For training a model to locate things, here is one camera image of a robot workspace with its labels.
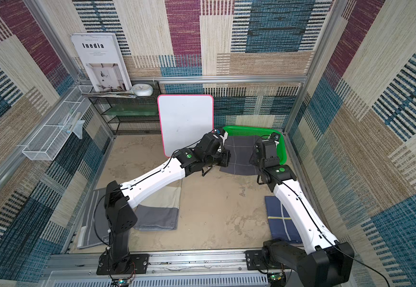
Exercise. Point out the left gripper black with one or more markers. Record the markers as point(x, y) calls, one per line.
point(226, 155)

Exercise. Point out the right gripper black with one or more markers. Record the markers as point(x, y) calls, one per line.
point(257, 158)

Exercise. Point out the dark checked pillowcase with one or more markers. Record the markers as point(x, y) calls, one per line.
point(241, 150)

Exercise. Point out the green plastic basket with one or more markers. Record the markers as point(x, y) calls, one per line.
point(257, 131)

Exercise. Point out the beige grey pillowcase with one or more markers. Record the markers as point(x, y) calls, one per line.
point(160, 211)

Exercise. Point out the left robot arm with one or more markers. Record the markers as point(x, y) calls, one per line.
point(120, 200)

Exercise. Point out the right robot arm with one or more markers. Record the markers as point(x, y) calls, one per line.
point(323, 261)

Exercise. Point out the navy blue folded pillowcase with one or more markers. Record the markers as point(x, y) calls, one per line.
point(280, 223)

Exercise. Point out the grey striped folded pillowcase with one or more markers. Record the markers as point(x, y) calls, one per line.
point(94, 225)

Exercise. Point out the pink framed whiteboard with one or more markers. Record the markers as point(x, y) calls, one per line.
point(184, 119)

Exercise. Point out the Inedia magazine poster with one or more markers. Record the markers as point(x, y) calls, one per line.
point(103, 61)

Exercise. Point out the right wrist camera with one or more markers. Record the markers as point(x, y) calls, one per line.
point(275, 136)

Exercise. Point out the black wire shelf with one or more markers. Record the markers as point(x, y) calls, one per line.
point(130, 116)

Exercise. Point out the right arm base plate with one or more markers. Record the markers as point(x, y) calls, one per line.
point(256, 261)

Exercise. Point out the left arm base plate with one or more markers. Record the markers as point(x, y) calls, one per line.
point(132, 264)

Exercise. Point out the white wire wall basket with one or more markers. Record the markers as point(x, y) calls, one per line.
point(64, 121)

